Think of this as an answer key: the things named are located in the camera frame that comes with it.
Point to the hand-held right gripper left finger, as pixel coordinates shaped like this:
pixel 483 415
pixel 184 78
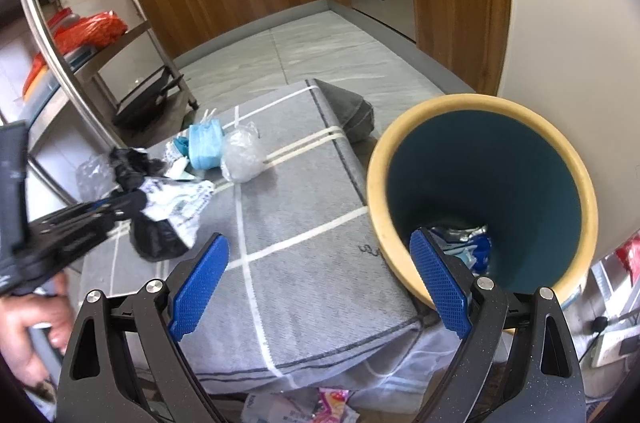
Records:
pixel 200 288

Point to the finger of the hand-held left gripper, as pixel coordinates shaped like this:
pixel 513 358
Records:
pixel 100 228
pixel 75 214

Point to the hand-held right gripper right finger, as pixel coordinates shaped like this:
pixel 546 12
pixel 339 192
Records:
pixel 442 283

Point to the silver striped wrapper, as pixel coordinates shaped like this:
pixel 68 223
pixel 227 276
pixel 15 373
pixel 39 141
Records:
pixel 457 234

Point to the blue packet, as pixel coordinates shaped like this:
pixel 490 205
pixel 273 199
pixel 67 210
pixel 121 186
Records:
pixel 481 249

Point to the large black plastic bag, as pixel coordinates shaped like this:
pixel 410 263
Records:
pixel 155 237

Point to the small black plastic bag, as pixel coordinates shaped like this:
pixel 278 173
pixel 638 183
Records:
pixel 131 163

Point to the white printed paper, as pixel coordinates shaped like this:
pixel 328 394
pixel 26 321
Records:
pixel 175 203

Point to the yellow rimmed teal bin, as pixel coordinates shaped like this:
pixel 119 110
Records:
pixel 475 163

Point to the person's left hand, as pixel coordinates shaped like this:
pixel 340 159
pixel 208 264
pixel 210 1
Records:
pixel 25 328

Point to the large clear plastic bag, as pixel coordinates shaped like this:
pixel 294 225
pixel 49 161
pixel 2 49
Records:
pixel 95 175

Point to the grey checked blanket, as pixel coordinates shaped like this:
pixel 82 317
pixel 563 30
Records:
pixel 300 278

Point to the yellow packet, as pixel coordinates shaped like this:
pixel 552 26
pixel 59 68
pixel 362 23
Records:
pixel 34 84

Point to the blue face mask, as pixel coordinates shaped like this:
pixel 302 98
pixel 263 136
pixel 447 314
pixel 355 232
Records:
pixel 205 145

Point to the crumpled clear plastic bag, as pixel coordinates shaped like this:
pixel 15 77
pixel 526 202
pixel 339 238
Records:
pixel 242 158

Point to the black electric griddle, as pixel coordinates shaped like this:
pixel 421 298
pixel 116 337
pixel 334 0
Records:
pixel 145 95

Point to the white printed plastic packaging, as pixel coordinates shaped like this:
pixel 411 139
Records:
pixel 277 409

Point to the pink wrapper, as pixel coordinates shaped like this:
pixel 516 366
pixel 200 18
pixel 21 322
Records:
pixel 333 400

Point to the white power strip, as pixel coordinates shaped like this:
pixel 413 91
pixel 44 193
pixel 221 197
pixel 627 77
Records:
pixel 617 345

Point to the clear package with red print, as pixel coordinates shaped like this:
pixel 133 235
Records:
pixel 632 253

